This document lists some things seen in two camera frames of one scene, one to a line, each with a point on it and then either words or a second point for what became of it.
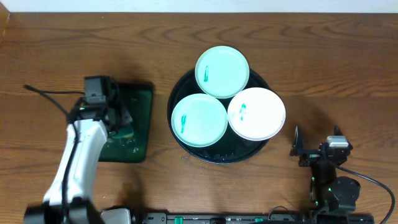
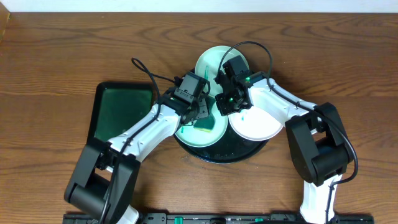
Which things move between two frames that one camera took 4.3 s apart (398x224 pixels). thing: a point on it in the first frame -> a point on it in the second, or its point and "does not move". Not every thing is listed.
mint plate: (199, 120) does not move
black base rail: (127, 216) does not move
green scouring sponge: (122, 133) -> (205, 124)
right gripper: (310, 157) -> (232, 111)
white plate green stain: (255, 114) does not move
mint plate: (222, 71) does not move
